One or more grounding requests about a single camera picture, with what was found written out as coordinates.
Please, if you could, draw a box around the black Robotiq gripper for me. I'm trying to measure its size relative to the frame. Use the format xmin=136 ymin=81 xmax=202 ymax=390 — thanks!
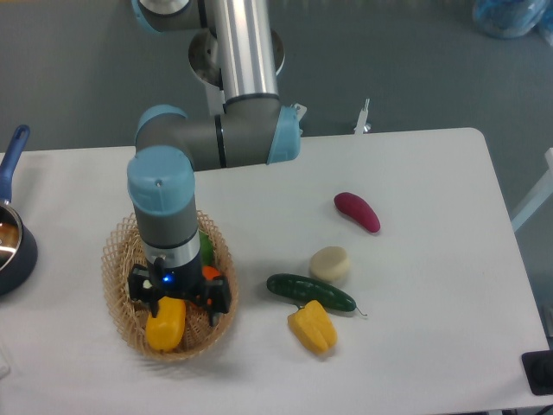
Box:
xmin=127 ymin=257 xmax=232 ymax=327

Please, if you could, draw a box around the yellow mango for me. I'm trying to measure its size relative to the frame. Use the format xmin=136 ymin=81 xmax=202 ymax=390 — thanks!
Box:
xmin=145 ymin=297 xmax=187 ymax=352

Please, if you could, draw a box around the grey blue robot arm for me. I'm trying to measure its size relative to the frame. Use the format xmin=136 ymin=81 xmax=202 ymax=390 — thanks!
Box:
xmin=127 ymin=1 xmax=301 ymax=316

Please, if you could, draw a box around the woven wicker basket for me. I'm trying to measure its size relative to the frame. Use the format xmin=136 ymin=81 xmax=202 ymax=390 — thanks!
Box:
xmin=102 ymin=210 xmax=239 ymax=362

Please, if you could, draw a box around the orange tangerine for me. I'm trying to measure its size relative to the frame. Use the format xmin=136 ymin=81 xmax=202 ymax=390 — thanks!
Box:
xmin=202 ymin=265 xmax=222 ymax=308

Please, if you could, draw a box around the green bok choy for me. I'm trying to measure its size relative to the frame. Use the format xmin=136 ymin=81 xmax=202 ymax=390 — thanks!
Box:
xmin=199 ymin=231 xmax=214 ymax=266

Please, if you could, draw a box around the dark green cucumber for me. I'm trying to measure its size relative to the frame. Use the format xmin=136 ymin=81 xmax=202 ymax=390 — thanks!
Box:
xmin=266 ymin=273 xmax=365 ymax=316

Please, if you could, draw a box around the yellow bell pepper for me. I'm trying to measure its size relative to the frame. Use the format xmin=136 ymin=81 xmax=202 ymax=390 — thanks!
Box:
xmin=288 ymin=300 xmax=338 ymax=355

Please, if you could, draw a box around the beige round cake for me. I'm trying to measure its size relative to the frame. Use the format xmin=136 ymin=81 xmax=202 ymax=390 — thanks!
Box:
xmin=309 ymin=246 xmax=350 ymax=283

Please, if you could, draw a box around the blue saucepan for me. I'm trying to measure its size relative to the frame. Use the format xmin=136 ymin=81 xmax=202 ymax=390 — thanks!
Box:
xmin=1 ymin=124 xmax=38 ymax=296

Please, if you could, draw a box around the purple sweet potato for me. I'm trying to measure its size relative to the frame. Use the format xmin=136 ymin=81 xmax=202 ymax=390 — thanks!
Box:
xmin=334 ymin=192 xmax=381 ymax=233

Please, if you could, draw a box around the black device at edge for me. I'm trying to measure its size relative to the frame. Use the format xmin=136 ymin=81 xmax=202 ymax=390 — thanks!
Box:
xmin=521 ymin=350 xmax=552 ymax=396

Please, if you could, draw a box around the blue plastic bag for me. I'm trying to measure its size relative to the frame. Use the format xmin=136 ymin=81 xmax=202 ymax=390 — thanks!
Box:
xmin=472 ymin=1 xmax=552 ymax=46

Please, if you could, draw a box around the white frame post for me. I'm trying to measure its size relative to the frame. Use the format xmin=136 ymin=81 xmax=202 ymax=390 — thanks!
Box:
xmin=511 ymin=148 xmax=552 ymax=233

